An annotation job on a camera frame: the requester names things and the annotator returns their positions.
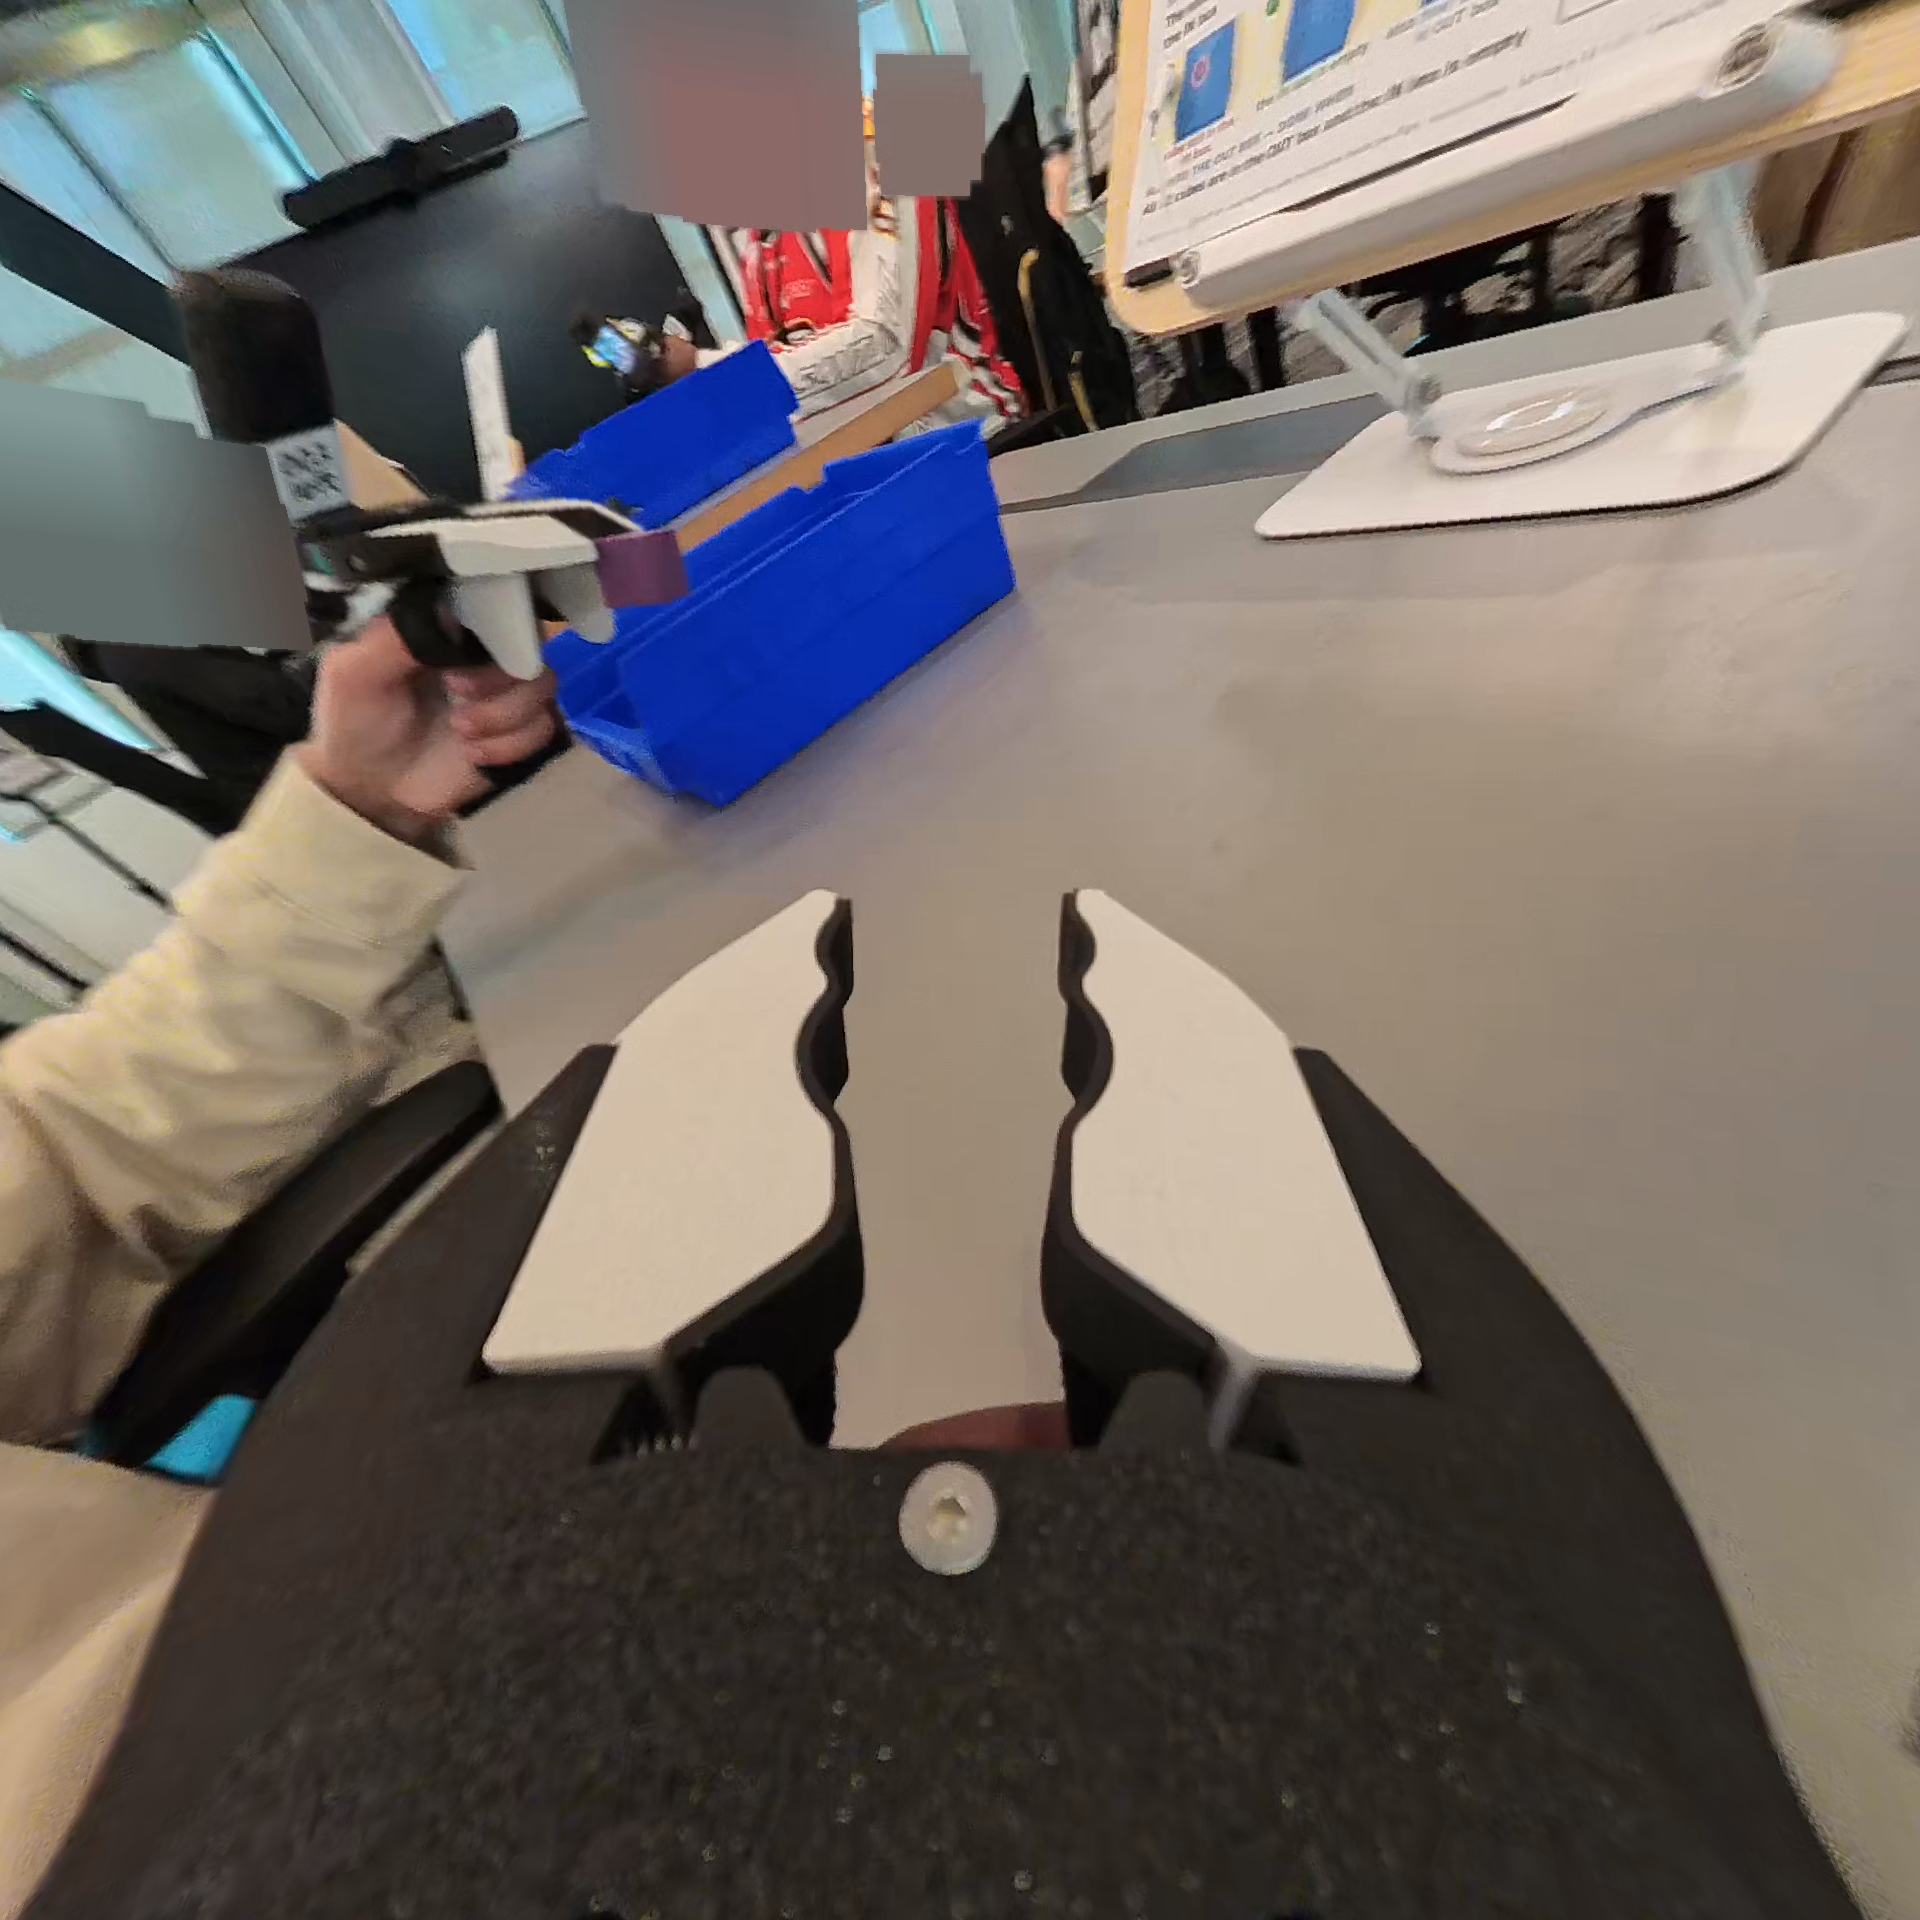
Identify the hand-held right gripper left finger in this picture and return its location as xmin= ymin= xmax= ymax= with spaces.
xmin=480 ymin=887 xmax=869 ymax=1450

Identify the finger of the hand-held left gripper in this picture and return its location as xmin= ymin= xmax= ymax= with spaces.
xmin=449 ymin=563 xmax=620 ymax=681
xmin=359 ymin=498 xmax=663 ymax=585

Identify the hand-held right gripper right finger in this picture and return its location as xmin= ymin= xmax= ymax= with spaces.
xmin=1040 ymin=887 xmax=1421 ymax=1450

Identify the purple wooden cube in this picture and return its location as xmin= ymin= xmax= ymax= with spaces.
xmin=596 ymin=528 xmax=692 ymax=609

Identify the blue plastic bin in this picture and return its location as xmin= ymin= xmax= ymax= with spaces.
xmin=544 ymin=422 xmax=1017 ymax=808
xmin=510 ymin=344 xmax=800 ymax=505

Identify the person's left forearm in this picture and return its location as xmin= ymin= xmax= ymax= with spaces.
xmin=0 ymin=750 xmax=481 ymax=1450

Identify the person's left hand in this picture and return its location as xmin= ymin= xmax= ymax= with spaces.
xmin=300 ymin=638 xmax=568 ymax=848

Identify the white standing card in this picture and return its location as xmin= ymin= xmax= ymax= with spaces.
xmin=462 ymin=328 xmax=519 ymax=505

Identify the black video bar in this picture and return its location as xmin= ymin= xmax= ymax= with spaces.
xmin=281 ymin=106 xmax=519 ymax=231

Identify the black jacket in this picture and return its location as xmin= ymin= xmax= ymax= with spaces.
xmin=960 ymin=76 xmax=1133 ymax=438

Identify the white folding stand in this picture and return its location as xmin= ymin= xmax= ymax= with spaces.
xmin=1177 ymin=17 xmax=1910 ymax=542

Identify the printed instruction sheet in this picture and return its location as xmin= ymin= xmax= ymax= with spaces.
xmin=1118 ymin=0 xmax=1786 ymax=288

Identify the black wall screen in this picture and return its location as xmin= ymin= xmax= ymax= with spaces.
xmin=0 ymin=119 xmax=705 ymax=496

